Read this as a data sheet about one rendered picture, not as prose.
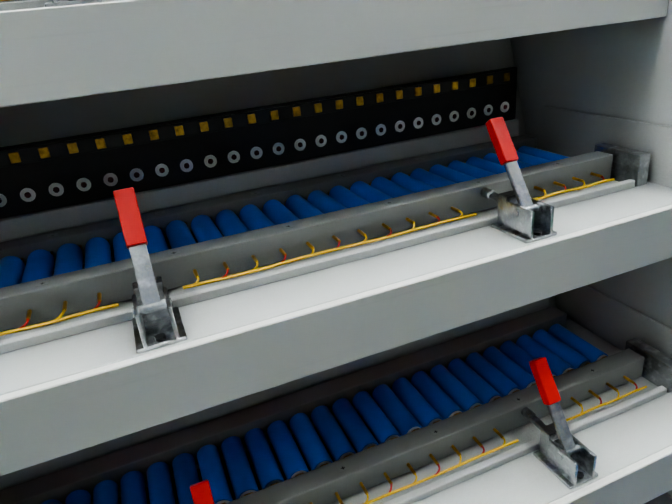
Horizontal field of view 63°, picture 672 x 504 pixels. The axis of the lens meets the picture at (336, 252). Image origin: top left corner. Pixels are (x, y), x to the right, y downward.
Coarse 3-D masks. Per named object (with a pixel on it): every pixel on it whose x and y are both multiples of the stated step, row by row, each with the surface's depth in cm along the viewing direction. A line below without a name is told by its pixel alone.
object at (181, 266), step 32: (576, 160) 48; (608, 160) 48; (416, 192) 44; (448, 192) 43; (480, 192) 44; (544, 192) 45; (288, 224) 40; (320, 224) 40; (352, 224) 41; (384, 224) 41; (416, 224) 43; (160, 256) 37; (192, 256) 37; (224, 256) 38; (256, 256) 38; (288, 256) 39; (0, 288) 34; (32, 288) 34; (64, 288) 34; (96, 288) 35; (128, 288) 36; (0, 320) 33; (32, 320) 34; (64, 320) 33
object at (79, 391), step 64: (512, 128) 57; (576, 128) 54; (640, 128) 47; (192, 192) 47; (576, 192) 47; (640, 192) 46; (320, 256) 40; (384, 256) 39; (448, 256) 38; (512, 256) 37; (576, 256) 40; (640, 256) 43; (192, 320) 33; (256, 320) 32; (320, 320) 33; (384, 320) 35; (448, 320) 37; (0, 384) 29; (64, 384) 29; (128, 384) 30; (192, 384) 31; (256, 384) 33; (0, 448) 28; (64, 448) 30
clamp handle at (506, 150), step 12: (492, 120) 40; (492, 132) 40; (504, 132) 40; (504, 144) 40; (504, 156) 40; (516, 156) 40; (516, 168) 40; (516, 180) 40; (516, 192) 40; (528, 192) 40; (528, 204) 40
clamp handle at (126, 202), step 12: (120, 192) 32; (132, 192) 32; (120, 204) 32; (132, 204) 32; (120, 216) 32; (132, 216) 32; (132, 228) 32; (132, 240) 32; (144, 240) 32; (132, 252) 32; (144, 252) 32; (144, 264) 32; (144, 276) 32; (144, 288) 31; (156, 288) 32; (144, 300) 31; (156, 300) 31
